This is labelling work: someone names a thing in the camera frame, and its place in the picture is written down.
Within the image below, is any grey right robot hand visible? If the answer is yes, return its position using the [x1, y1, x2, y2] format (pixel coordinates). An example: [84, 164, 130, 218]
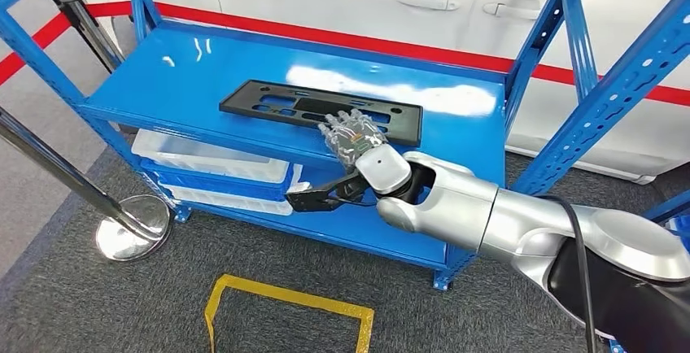
[317, 109, 391, 171]

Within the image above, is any black plastic panel part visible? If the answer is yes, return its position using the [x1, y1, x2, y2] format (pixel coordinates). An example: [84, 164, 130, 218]
[219, 79, 424, 149]

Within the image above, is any blue metal shelf rack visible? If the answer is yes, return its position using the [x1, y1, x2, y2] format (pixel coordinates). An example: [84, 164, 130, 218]
[0, 0, 690, 292]

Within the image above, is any red barrier belt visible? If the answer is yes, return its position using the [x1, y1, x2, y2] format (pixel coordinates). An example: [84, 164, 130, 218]
[0, 0, 690, 108]

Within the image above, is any blue plastic bin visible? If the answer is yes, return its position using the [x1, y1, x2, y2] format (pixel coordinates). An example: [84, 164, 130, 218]
[141, 159, 296, 203]

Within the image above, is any yellow floor tape square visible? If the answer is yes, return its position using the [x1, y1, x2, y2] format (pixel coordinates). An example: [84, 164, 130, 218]
[203, 273, 376, 353]

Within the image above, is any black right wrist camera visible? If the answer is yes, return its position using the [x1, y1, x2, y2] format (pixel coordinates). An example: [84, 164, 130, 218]
[284, 169, 373, 214]

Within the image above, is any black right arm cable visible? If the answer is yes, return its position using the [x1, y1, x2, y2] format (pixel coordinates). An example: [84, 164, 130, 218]
[539, 194, 600, 353]

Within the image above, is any chrome stanchion post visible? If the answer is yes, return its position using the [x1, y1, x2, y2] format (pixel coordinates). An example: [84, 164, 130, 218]
[0, 105, 173, 263]
[58, 0, 128, 74]

